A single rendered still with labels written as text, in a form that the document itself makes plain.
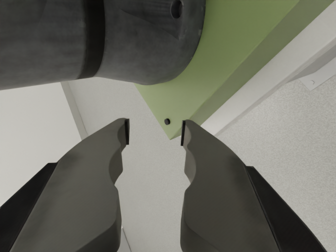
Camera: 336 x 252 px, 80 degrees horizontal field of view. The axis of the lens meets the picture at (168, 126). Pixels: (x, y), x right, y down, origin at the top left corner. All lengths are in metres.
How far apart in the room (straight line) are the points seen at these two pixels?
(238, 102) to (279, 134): 0.84
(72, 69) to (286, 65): 0.19
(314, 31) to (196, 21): 0.10
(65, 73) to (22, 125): 2.81
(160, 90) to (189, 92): 0.05
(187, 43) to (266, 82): 0.10
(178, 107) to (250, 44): 0.10
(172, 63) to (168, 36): 0.03
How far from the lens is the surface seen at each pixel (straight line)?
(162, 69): 0.20
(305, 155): 1.10
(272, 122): 1.09
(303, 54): 0.23
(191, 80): 0.21
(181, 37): 0.19
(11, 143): 2.94
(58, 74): 0.18
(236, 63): 0.18
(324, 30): 0.23
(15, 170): 2.91
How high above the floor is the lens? 0.99
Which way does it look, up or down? 40 degrees down
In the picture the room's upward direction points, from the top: 110 degrees counter-clockwise
